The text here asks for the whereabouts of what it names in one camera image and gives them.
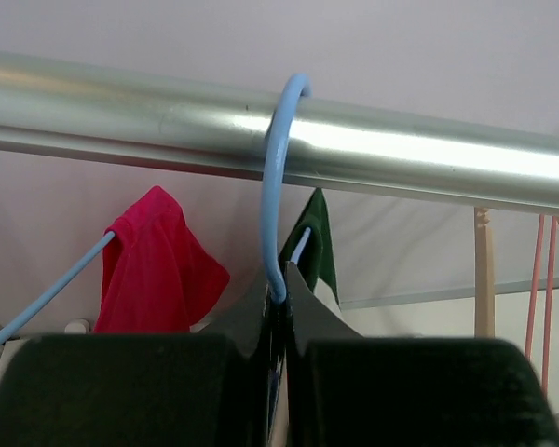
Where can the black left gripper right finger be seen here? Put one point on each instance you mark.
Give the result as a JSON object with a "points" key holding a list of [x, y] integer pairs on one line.
{"points": [[346, 389]]}

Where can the beige empty hanger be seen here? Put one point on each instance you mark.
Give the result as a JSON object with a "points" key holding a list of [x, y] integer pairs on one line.
{"points": [[484, 277]]}

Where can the white clothes rack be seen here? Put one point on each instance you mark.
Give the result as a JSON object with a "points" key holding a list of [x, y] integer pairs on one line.
{"points": [[78, 111]]}

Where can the green white raglan shirt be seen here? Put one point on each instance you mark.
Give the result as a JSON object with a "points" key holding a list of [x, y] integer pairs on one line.
{"points": [[316, 260]]}

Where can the blue wire hanger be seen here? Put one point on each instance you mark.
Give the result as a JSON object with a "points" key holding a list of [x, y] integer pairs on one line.
{"points": [[276, 150], [46, 297]]}

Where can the red t shirt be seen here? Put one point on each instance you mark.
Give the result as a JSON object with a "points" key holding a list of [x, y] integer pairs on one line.
{"points": [[156, 277]]}

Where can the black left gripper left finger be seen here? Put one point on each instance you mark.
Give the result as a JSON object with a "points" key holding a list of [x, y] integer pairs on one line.
{"points": [[208, 388]]}

